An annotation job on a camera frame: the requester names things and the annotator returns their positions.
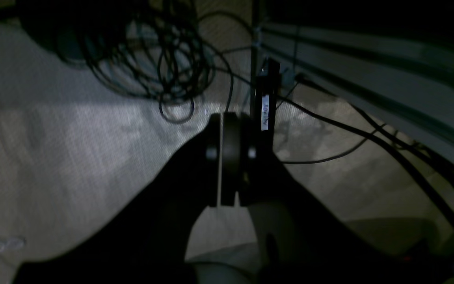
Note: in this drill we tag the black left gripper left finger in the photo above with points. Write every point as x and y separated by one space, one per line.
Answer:
145 242

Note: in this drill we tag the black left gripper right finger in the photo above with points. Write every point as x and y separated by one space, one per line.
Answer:
300 240

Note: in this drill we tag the grey metal table rail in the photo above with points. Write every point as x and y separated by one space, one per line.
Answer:
405 81

